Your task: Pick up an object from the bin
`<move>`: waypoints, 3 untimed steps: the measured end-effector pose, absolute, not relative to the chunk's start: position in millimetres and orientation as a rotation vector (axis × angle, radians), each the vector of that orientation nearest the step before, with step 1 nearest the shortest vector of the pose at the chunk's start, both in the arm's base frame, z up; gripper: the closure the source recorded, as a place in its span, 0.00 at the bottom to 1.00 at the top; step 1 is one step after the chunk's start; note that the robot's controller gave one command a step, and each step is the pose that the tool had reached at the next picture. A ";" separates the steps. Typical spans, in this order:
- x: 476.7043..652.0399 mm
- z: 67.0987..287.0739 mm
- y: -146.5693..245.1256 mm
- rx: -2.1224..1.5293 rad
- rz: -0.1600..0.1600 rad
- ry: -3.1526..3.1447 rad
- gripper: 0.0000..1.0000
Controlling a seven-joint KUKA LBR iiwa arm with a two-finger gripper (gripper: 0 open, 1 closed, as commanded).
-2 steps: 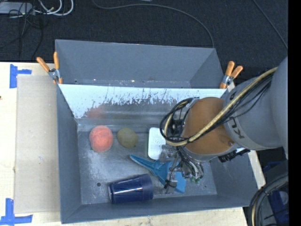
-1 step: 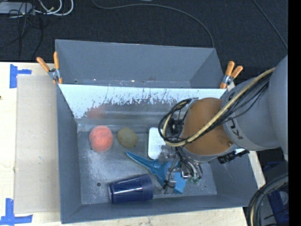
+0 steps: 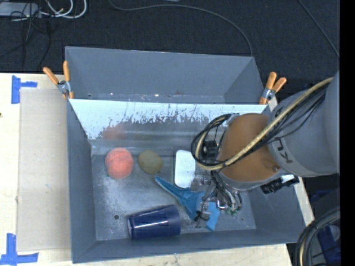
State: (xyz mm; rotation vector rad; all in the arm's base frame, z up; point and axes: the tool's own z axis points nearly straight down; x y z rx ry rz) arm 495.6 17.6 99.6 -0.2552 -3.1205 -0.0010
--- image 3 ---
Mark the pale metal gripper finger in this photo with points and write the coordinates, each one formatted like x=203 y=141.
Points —
x=200 y=182
x=203 y=214

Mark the blue plastic funnel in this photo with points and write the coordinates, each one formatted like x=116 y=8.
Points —
x=184 y=197

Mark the white flat box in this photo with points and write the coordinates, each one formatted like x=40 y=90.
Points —
x=184 y=166

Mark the dark blue plastic cup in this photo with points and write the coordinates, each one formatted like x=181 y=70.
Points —
x=155 y=222

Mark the olive-green toy kiwi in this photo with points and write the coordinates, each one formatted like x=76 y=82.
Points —
x=150 y=162

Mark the orange-pink toy peach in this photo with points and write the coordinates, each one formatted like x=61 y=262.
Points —
x=119 y=163

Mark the grey metal bin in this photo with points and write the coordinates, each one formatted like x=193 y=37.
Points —
x=144 y=73

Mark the pale wood flat board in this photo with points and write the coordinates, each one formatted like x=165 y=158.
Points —
x=41 y=162

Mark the black cylinder on white bracket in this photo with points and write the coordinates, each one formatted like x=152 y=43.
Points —
x=277 y=186

